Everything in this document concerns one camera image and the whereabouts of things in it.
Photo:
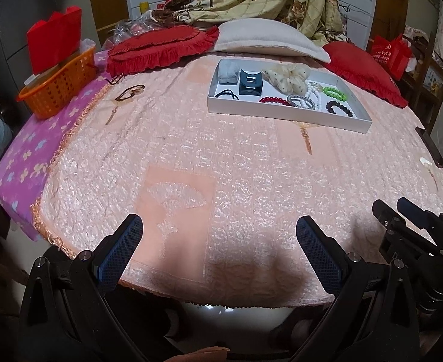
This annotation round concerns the red frilled pillow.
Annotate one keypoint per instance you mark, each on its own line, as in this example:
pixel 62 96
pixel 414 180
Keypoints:
pixel 157 51

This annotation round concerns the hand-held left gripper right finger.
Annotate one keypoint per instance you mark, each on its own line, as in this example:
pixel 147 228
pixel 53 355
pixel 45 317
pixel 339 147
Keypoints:
pixel 319 260

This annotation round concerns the beige pillow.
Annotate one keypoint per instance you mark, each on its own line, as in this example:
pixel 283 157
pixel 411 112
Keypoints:
pixel 266 39

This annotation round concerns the white cardboard tray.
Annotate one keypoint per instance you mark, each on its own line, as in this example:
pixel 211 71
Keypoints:
pixel 251 109

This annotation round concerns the dark blue hair claw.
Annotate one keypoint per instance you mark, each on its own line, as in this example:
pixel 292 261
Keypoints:
pixel 249 83

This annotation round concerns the yellow cup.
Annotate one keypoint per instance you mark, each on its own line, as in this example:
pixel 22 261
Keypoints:
pixel 144 7

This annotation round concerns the purple flowered sheet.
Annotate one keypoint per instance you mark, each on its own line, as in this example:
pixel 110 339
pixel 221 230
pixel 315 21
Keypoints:
pixel 29 158

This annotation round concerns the white shell earring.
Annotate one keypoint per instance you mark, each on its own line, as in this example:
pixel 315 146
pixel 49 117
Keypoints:
pixel 427 163

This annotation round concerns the pink textured blanket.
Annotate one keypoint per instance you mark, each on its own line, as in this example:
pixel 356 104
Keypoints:
pixel 206 196

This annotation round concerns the grey scrunchie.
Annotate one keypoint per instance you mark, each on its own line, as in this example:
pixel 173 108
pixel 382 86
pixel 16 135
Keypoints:
pixel 227 73

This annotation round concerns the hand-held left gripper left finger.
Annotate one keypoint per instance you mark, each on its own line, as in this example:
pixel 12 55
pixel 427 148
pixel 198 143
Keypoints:
pixel 119 260

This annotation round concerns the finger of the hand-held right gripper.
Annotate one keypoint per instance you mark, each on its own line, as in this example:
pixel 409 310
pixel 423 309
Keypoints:
pixel 385 215
pixel 410 207

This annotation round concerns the orange plastic basket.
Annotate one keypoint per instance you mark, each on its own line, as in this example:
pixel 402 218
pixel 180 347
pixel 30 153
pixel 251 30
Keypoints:
pixel 55 86

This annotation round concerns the gold tassel earring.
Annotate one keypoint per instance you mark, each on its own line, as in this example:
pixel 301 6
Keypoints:
pixel 112 115
pixel 307 141

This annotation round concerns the dark wooden chair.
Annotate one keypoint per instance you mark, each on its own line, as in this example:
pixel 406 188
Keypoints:
pixel 431 147

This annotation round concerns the cream dotted scrunchie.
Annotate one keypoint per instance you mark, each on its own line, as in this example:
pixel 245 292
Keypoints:
pixel 289 75

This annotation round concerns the red shopping bag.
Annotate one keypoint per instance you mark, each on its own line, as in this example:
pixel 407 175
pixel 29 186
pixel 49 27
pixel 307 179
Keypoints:
pixel 389 54

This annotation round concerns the clear plastic bag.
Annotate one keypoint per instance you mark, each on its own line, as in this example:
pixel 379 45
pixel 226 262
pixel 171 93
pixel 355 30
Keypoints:
pixel 129 28

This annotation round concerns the black hair clip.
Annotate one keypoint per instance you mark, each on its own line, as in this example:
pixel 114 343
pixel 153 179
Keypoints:
pixel 113 80

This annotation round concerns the wooden rack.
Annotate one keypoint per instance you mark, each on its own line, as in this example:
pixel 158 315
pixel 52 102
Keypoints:
pixel 432 71

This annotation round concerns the red paper bag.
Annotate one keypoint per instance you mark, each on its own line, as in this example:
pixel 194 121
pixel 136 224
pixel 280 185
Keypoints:
pixel 53 37

